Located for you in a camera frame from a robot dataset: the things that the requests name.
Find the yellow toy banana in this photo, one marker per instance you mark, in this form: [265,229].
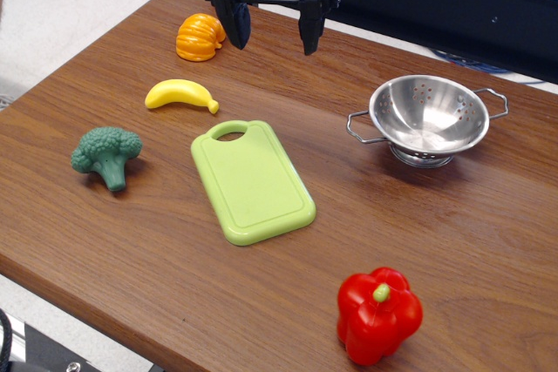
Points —
[180,91]

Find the orange toy pumpkin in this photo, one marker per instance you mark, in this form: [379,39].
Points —
[199,37]

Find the light green cutting board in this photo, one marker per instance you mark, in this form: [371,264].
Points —
[251,182]

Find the green toy broccoli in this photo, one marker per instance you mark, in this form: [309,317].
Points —
[105,150]

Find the red toy bell pepper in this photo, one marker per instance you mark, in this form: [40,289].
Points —
[377,312]

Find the steel colander with handles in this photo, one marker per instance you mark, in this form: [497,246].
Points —
[427,120]

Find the dark blue metal frame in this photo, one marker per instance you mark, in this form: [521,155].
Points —
[515,35]

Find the black metal bracket with screw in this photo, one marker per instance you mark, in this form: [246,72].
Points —
[82,350]

